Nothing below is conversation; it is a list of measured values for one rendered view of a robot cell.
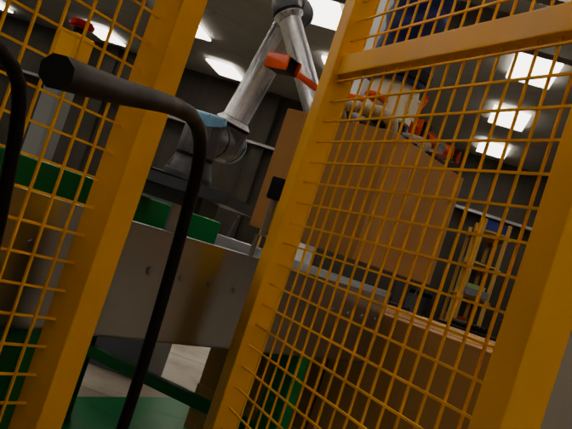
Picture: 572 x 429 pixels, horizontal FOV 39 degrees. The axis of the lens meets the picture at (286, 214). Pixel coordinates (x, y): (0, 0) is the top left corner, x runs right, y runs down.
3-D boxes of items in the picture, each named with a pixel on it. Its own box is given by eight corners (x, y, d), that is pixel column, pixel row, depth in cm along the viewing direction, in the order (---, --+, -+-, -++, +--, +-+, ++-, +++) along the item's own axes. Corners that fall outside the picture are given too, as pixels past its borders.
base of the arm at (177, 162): (155, 168, 311) (163, 143, 310) (175, 174, 329) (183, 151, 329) (198, 183, 305) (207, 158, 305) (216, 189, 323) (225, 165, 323)
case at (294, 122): (351, 259, 241) (394, 130, 242) (248, 225, 264) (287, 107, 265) (429, 285, 291) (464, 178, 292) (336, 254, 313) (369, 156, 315)
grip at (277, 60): (284, 70, 260) (289, 54, 260) (263, 65, 264) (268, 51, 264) (297, 78, 267) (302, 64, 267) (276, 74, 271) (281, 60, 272)
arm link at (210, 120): (168, 145, 313) (184, 101, 312) (190, 153, 328) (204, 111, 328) (202, 157, 307) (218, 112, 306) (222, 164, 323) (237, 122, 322)
